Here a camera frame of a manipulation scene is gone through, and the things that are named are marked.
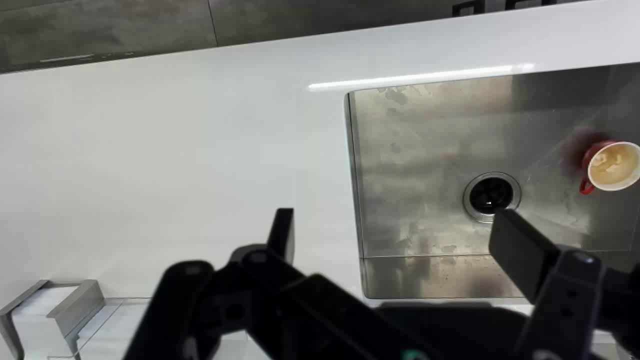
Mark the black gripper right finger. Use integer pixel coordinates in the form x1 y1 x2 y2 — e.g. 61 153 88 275
488 208 640 360

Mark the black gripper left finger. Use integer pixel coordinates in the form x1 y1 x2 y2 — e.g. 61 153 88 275
122 205 428 360

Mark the white plastic container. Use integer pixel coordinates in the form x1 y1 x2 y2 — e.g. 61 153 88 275
0 278 107 360

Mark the red cup with white inside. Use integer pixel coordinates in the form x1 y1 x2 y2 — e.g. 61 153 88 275
575 138 640 198

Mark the stainless steel sink basin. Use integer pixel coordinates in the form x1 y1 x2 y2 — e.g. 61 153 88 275
344 62 640 301

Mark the black round sink drain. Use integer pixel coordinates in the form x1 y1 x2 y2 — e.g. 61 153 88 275
462 171 523 221

